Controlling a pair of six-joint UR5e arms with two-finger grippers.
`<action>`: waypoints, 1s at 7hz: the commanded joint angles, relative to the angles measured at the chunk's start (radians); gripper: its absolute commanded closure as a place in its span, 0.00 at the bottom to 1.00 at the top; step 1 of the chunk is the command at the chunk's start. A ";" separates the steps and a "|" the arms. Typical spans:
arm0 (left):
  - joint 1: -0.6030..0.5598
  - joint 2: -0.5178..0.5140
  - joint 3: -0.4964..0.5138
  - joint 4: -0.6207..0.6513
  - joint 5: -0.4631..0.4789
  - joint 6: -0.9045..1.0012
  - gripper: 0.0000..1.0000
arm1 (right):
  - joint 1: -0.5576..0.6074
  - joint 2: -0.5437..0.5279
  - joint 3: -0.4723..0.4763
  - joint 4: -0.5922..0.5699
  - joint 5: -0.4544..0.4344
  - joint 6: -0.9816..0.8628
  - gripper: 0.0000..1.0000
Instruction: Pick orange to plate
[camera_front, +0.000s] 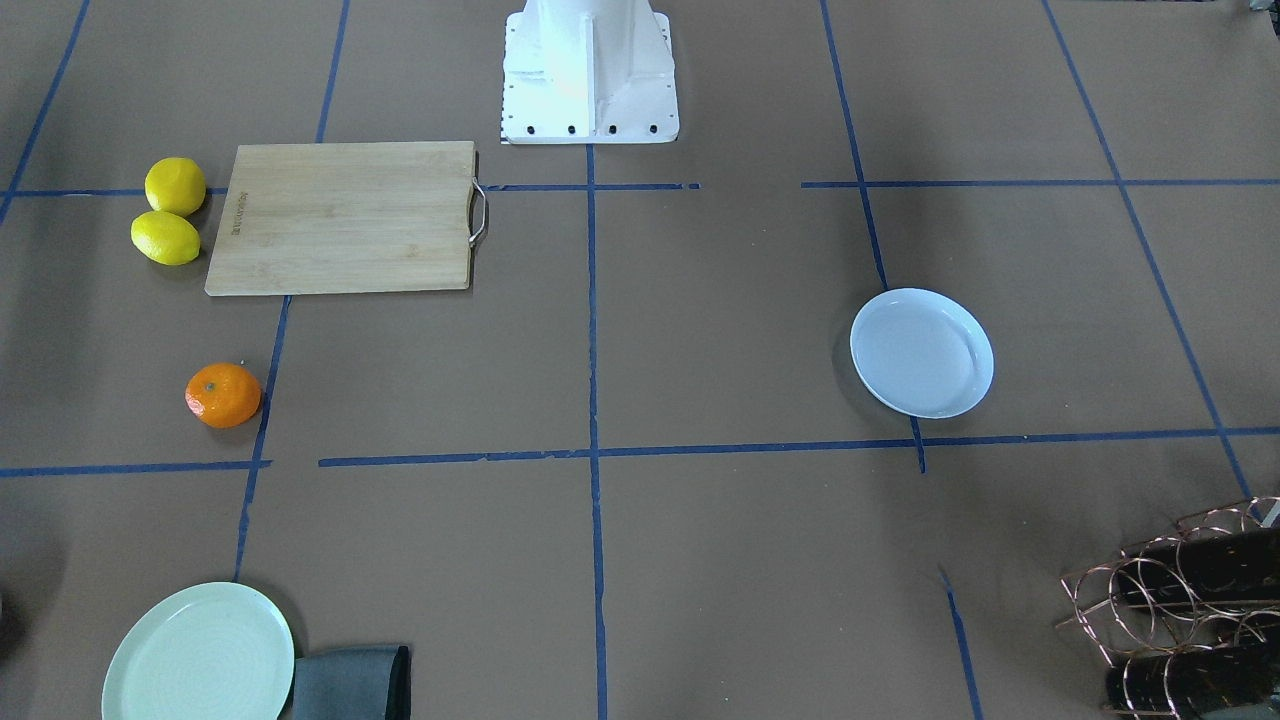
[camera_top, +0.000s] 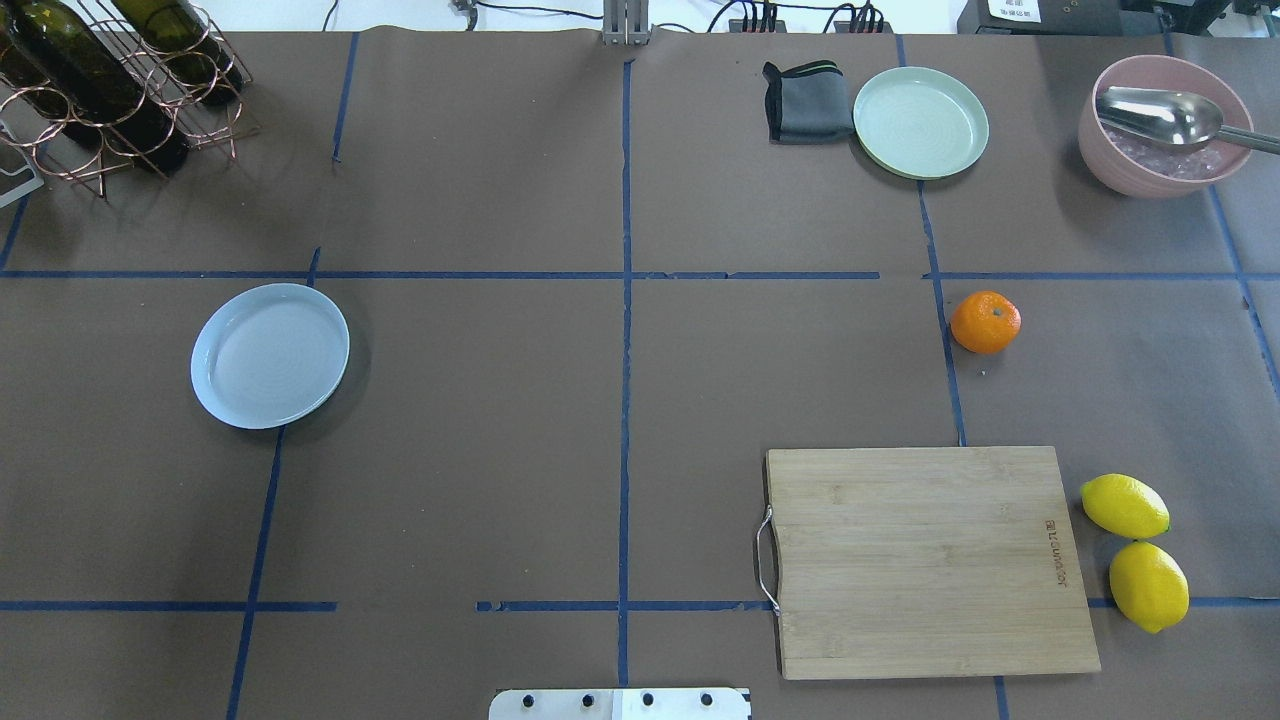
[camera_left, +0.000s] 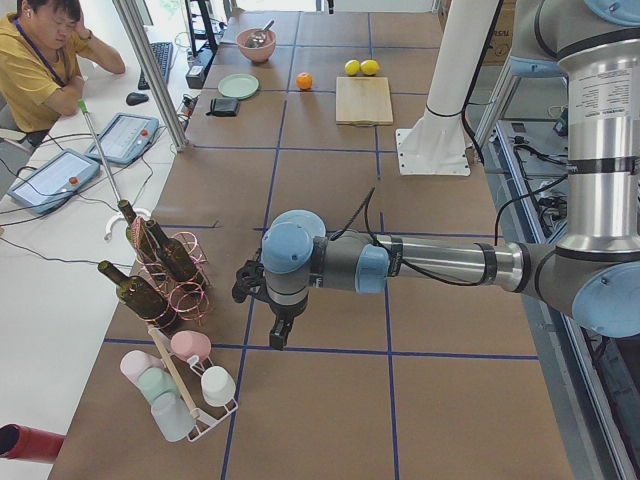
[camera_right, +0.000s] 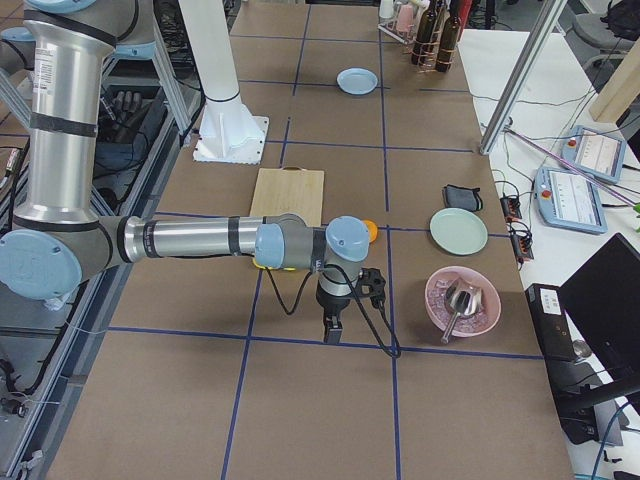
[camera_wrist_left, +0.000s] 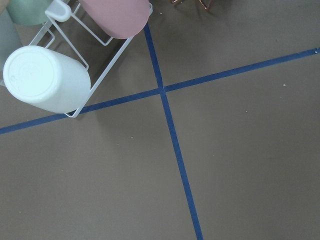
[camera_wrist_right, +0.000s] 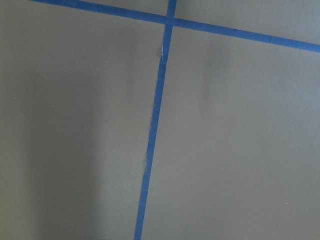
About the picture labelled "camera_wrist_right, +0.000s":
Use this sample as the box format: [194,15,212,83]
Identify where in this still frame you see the blue tape grid lines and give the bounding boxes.
[44,0,320,240]

